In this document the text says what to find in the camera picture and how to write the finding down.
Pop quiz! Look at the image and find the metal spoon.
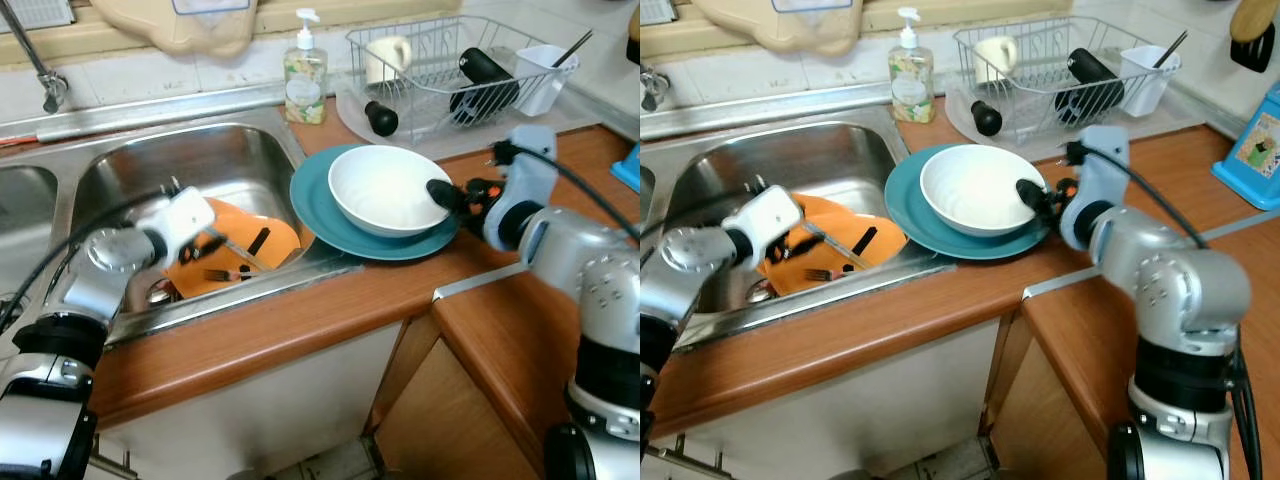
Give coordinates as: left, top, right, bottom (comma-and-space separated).
213, 230, 269, 273
803, 224, 867, 271

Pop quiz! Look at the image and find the white bowl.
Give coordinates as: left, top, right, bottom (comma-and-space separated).
328, 146, 451, 239
920, 145, 1046, 238

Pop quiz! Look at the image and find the teal plate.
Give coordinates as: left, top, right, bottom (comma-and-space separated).
884, 143, 1051, 261
290, 143, 461, 263

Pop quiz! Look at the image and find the orange plastic plate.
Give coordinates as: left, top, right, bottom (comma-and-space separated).
163, 197, 303, 299
757, 193, 906, 296

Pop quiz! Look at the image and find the stainless steel sink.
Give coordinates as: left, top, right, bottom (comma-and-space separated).
640, 120, 961, 351
0, 120, 361, 346

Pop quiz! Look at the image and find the small black round cap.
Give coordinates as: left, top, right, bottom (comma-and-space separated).
364, 100, 399, 138
970, 100, 1003, 138

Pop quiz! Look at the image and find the white utensil cup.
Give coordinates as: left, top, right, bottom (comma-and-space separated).
1118, 45, 1181, 118
515, 45, 579, 118

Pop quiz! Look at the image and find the cream mug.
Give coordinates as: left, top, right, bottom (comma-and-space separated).
975, 36, 1019, 86
365, 36, 413, 86

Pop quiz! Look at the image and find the blue plastic box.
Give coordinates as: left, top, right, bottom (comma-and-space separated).
610, 140, 641, 193
1212, 80, 1280, 211

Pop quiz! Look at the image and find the soap pump bottle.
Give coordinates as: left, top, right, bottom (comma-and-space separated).
888, 8, 936, 124
283, 8, 329, 126

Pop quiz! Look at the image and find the white cabinet door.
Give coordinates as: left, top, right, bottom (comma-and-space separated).
650, 320, 1001, 480
95, 320, 406, 480

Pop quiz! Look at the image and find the thin black utensil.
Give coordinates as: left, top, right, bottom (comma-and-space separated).
550, 30, 594, 69
1150, 30, 1189, 69

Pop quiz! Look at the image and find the wooden cabinet door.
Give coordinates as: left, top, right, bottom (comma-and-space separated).
985, 315, 1121, 480
375, 310, 541, 480

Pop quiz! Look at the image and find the metal faucet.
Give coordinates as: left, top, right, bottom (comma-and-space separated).
640, 65, 673, 113
0, 0, 69, 113

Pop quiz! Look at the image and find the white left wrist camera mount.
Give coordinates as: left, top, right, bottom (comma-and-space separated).
745, 185, 806, 263
150, 188, 216, 256

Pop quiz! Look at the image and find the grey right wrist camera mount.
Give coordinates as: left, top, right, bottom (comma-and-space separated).
1062, 125, 1131, 251
483, 125, 559, 251

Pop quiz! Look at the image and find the wire dish rack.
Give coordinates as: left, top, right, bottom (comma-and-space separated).
953, 15, 1181, 136
347, 15, 581, 126

